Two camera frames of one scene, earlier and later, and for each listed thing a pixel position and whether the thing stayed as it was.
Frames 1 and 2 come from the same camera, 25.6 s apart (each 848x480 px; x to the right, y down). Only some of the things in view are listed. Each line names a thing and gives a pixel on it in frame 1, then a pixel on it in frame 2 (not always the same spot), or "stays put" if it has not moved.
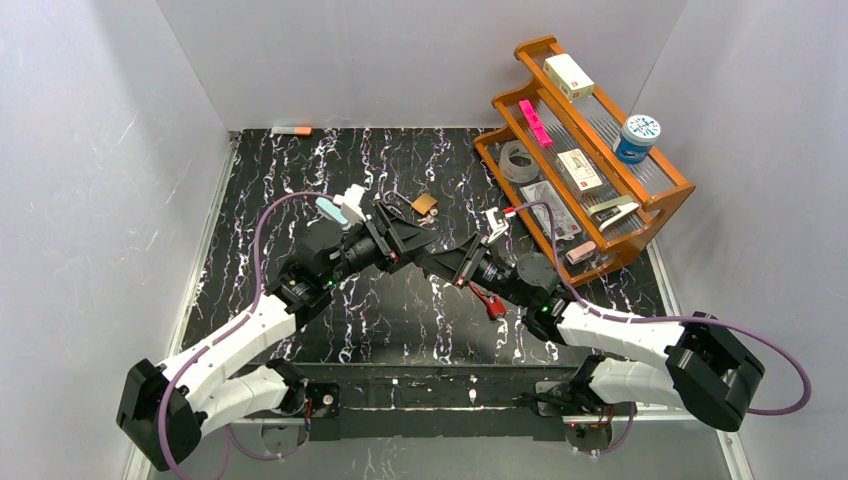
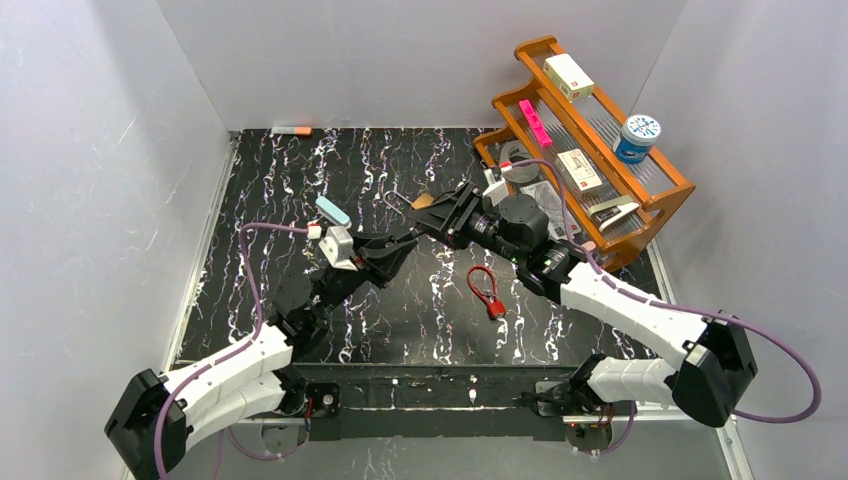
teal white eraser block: [332, 211] stays put
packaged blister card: [565, 224] stays put
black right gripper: [472, 263] -> [456, 216]
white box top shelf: [568, 77] stays put
